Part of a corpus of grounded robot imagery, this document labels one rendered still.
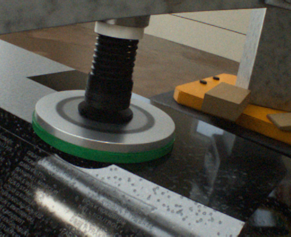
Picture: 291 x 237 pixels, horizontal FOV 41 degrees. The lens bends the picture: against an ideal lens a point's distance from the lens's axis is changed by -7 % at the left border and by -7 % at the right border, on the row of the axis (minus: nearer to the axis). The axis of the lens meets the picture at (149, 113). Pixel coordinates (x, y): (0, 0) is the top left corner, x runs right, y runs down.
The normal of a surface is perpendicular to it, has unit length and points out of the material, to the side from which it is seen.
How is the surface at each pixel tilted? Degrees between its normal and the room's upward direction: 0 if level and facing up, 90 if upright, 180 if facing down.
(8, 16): 90
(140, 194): 45
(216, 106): 90
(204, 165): 0
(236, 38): 90
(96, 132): 0
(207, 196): 0
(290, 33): 90
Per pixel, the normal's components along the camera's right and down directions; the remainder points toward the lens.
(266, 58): -0.04, 0.33
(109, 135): 0.18, -0.93
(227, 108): -0.40, 0.23
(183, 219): -0.23, -0.52
